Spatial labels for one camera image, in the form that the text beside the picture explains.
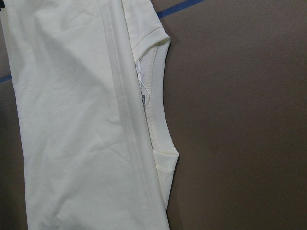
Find cream long sleeve cat shirt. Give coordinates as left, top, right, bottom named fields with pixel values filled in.
left=0, top=0, right=179, bottom=230

